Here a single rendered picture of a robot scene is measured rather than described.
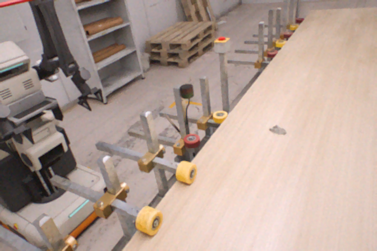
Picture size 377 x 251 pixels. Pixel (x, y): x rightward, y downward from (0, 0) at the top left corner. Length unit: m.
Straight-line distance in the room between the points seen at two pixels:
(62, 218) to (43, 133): 0.60
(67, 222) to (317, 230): 1.62
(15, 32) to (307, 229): 3.22
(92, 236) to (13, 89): 1.17
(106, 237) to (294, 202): 1.52
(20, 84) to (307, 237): 1.54
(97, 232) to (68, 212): 0.30
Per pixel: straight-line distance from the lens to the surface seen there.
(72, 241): 1.03
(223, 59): 1.71
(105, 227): 2.33
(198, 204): 1.07
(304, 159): 1.26
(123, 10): 4.40
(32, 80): 1.82
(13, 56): 1.72
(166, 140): 1.46
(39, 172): 2.24
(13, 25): 3.54
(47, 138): 1.94
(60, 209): 2.21
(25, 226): 2.25
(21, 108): 1.80
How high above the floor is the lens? 1.70
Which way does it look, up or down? 32 degrees down
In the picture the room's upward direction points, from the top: 9 degrees counter-clockwise
